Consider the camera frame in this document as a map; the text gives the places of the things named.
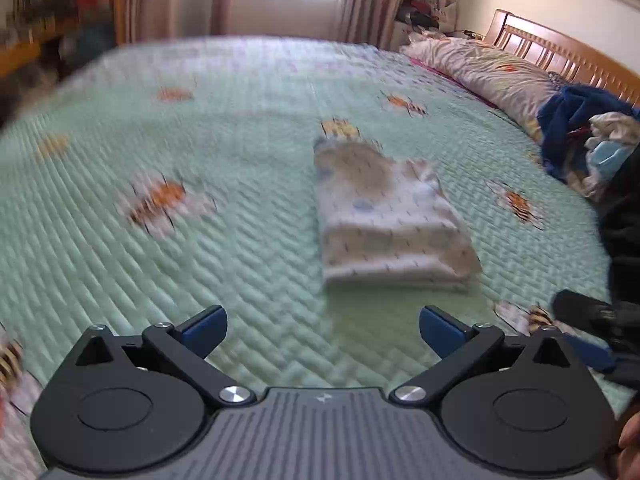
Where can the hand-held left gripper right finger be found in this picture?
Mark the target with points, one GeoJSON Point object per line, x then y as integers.
{"type": "Point", "coordinates": [440, 330]}

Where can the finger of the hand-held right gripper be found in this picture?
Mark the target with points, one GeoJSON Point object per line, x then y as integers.
{"type": "Point", "coordinates": [597, 357]}
{"type": "Point", "coordinates": [585, 310]}

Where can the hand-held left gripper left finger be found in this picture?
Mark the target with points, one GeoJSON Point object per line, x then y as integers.
{"type": "Point", "coordinates": [202, 327]}

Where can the white star-print shirt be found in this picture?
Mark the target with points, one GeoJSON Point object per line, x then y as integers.
{"type": "Point", "coordinates": [390, 230]}

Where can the white and light blue clothes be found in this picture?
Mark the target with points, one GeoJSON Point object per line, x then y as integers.
{"type": "Point", "coordinates": [612, 150]}

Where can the person's right hand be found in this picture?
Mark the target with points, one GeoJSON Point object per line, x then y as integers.
{"type": "Point", "coordinates": [631, 450]}

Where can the blue garment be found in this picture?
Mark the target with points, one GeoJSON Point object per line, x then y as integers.
{"type": "Point", "coordinates": [565, 125]}

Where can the green quilted bee bedspread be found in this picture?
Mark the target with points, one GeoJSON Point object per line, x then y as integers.
{"type": "Point", "coordinates": [225, 125]}

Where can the floral pillow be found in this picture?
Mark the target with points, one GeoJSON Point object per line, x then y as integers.
{"type": "Point", "coordinates": [490, 75]}

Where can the wooden headboard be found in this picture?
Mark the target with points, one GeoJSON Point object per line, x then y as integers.
{"type": "Point", "coordinates": [565, 50]}

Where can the cluttered nightstand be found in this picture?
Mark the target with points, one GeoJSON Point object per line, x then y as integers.
{"type": "Point", "coordinates": [415, 20]}

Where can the white tote bag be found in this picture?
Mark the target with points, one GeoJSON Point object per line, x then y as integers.
{"type": "Point", "coordinates": [442, 10]}

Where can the pink curtain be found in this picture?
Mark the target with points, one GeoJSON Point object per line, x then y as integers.
{"type": "Point", "coordinates": [372, 0]}
{"type": "Point", "coordinates": [175, 0]}

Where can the wooden bookshelf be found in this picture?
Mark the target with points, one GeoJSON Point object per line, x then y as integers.
{"type": "Point", "coordinates": [50, 0]}

